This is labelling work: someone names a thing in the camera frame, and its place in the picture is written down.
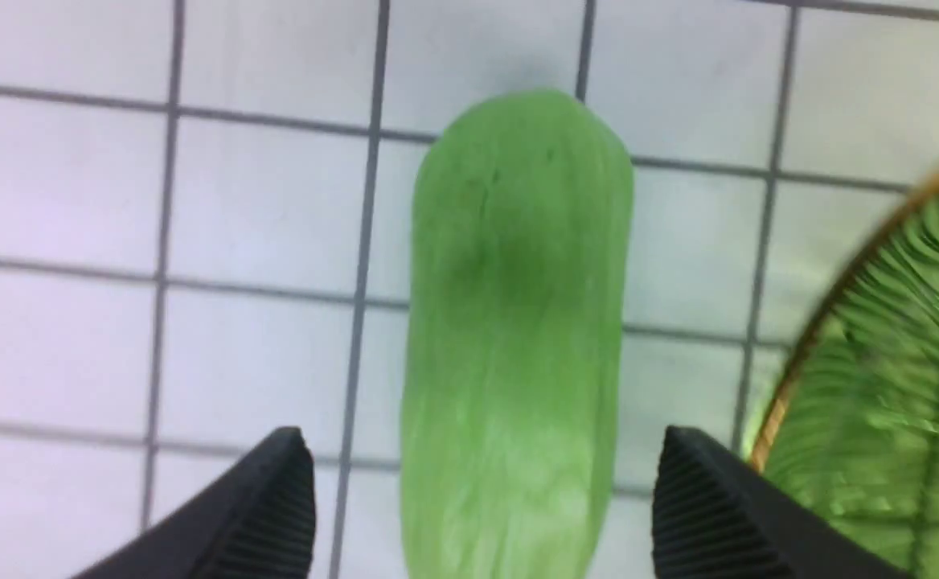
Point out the green vegetable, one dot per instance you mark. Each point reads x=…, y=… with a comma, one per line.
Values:
x=521, y=221

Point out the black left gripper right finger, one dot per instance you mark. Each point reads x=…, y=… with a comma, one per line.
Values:
x=715, y=517

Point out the green glass plate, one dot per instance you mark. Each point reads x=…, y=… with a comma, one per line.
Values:
x=851, y=428

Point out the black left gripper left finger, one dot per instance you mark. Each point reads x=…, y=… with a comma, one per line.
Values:
x=257, y=520

